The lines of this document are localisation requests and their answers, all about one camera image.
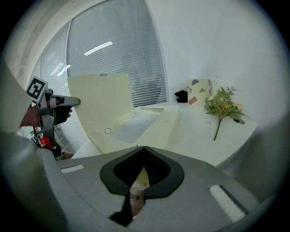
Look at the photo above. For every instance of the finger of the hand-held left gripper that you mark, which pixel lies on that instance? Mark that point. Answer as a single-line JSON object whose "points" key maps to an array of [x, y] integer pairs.
{"points": [[68, 102]]}

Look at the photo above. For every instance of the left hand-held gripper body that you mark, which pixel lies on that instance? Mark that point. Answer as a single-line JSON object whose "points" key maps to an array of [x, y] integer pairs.
{"points": [[37, 89]]}

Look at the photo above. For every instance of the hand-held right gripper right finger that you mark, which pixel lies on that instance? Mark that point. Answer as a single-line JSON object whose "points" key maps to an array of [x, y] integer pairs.
{"points": [[192, 192]]}

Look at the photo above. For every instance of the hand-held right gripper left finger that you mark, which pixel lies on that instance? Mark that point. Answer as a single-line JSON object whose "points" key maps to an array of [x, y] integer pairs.
{"points": [[90, 176]]}

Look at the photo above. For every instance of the cream folder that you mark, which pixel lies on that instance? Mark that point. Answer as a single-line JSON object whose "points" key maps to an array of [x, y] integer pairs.
{"points": [[99, 102]]}

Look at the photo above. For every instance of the person's left forearm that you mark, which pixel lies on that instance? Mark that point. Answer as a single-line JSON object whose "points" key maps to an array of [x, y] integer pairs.
{"points": [[30, 117]]}

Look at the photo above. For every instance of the person's left hand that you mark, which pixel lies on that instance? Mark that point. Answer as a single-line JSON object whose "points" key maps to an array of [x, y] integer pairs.
{"points": [[70, 110]]}

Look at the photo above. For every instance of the orange object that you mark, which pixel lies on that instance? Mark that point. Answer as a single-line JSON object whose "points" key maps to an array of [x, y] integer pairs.
{"points": [[46, 142]]}

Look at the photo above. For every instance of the white table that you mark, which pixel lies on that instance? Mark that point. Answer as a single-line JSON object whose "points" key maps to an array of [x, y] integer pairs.
{"points": [[194, 136]]}

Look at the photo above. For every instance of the grey window blinds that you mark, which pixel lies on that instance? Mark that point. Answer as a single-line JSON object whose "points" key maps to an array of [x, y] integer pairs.
{"points": [[117, 34]]}

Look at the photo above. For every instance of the artificial flower bouquet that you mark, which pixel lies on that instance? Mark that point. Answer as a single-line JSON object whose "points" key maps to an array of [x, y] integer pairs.
{"points": [[223, 104]]}

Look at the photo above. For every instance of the black cloth bundle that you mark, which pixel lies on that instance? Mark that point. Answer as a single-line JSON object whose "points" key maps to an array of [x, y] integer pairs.
{"points": [[181, 96]]}

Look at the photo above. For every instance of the cream patterned vase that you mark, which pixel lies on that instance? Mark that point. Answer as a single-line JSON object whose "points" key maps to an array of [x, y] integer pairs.
{"points": [[199, 93]]}

